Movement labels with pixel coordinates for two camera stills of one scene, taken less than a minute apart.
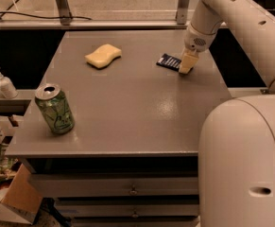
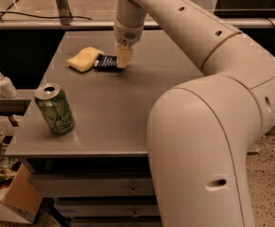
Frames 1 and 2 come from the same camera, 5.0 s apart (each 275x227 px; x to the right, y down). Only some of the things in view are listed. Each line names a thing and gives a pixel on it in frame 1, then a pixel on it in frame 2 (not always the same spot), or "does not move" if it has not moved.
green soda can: x=56 y=107 does not move
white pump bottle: x=5 y=85 does not move
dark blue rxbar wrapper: x=169 y=61 → x=105 y=61
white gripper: x=198 y=40 → x=128 y=36
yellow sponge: x=103 y=56 → x=84 y=60
